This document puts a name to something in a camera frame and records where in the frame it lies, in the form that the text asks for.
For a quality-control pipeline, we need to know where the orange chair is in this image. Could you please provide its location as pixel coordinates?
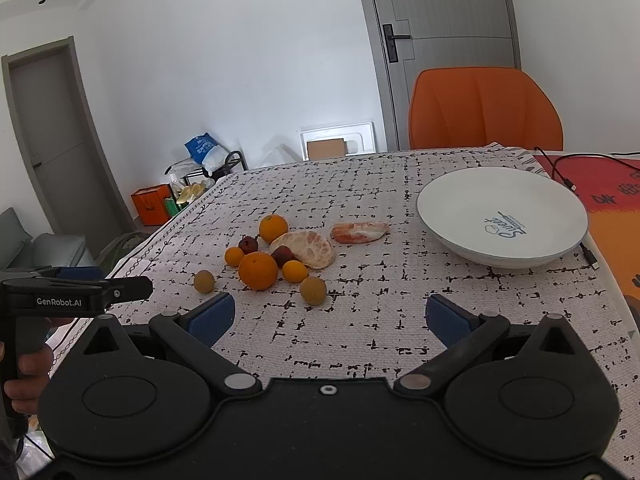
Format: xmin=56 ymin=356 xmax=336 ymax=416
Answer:
xmin=408 ymin=67 xmax=564 ymax=151

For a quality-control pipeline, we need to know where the white ceramic plate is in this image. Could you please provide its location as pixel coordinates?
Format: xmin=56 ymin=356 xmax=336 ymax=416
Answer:
xmin=416 ymin=167 xmax=589 ymax=270

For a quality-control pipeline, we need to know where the blue white plastic bag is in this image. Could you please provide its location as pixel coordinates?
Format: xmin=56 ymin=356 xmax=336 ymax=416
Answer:
xmin=184 ymin=132 xmax=229 ymax=172

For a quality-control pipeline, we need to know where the person's left hand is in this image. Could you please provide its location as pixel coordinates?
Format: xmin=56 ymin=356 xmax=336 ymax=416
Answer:
xmin=3 ymin=318 xmax=74 ymax=416

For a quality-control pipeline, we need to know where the peeled pomelo half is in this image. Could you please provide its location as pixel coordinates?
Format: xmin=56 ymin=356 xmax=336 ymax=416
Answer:
xmin=270 ymin=230 xmax=335 ymax=270

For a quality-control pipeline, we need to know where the grey door with handle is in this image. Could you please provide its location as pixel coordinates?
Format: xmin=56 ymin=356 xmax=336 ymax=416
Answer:
xmin=361 ymin=0 xmax=522 ymax=151

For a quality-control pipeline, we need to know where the small tangerine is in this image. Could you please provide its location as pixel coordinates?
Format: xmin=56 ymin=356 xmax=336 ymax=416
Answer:
xmin=281 ymin=260 xmax=309 ymax=284
xmin=224 ymin=246 xmax=245 ymax=268

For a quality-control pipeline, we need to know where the grey side door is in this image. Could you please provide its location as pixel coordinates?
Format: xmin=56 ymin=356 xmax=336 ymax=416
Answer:
xmin=2 ymin=37 xmax=134 ymax=257

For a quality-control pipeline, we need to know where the dark red fruit back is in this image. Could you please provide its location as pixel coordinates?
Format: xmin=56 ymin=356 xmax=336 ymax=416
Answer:
xmin=238 ymin=235 xmax=259 ymax=255

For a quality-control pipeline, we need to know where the dark red fruit front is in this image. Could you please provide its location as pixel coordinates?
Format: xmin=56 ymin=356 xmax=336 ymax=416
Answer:
xmin=271 ymin=245 xmax=296 ymax=268

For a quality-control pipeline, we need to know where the orange red printed mat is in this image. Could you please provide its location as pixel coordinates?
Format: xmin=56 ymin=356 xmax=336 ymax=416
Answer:
xmin=535 ymin=152 xmax=639 ymax=323

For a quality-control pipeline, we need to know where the black metal rack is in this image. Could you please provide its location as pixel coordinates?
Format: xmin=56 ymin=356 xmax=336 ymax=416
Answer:
xmin=165 ymin=151 xmax=248 ymax=185

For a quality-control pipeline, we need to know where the black USB cable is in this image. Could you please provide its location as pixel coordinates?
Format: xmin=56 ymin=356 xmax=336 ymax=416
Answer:
xmin=534 ymin=146 xmax=640 ymax=192

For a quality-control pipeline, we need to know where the brown longan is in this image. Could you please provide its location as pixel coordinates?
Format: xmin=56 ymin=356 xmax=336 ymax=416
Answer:
xmin=193 ymin=270 xmax=215 ymax=294
xmin=299 ymin=276 xmax=326 ymax=307

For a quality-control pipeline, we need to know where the large orange front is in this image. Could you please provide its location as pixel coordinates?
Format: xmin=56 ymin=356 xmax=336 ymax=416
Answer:
xmin=239 ymin=252 xmax=279 ymax=292

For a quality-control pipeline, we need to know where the orange storage box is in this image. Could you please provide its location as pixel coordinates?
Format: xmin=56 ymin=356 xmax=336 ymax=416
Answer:
xmin=131 ymin=184 xmax=172 ymax=226

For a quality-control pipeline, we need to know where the white framed board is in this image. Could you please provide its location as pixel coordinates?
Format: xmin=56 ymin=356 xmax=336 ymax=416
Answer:
xmin=300 ymin=122 xmax=376 ymax=160

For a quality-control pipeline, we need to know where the black white patterned tablecloth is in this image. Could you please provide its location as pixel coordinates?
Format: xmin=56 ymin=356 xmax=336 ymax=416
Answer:
xmin=46 ymin=143 xmax=640 ymax=476

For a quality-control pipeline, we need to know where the dark red fruit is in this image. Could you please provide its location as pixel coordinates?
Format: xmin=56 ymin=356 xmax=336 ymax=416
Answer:
xmin=271 ymin=245 xmax=296 ymax=268
xmin=238 ymin=235 xmax=259 ymax=255

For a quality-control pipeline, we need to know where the grey sofa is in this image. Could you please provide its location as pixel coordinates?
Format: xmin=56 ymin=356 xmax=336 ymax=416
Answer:
xmin=0 ymin=207 xmax=96 ymax=270

